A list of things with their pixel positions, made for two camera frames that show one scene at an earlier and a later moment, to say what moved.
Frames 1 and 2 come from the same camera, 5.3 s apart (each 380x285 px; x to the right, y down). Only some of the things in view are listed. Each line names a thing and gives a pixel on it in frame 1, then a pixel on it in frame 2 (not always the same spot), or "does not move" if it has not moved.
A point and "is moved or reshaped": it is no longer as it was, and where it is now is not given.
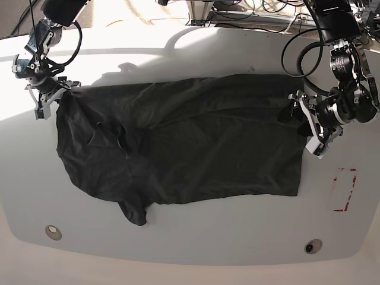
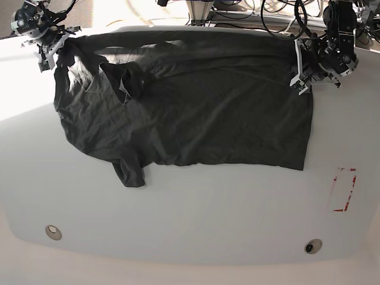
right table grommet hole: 313,246 does not move
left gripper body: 46,97 to 49,38
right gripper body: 325,118 to 316,60
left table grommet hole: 53,233 does not move
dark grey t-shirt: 143,142 is moved or reshaped
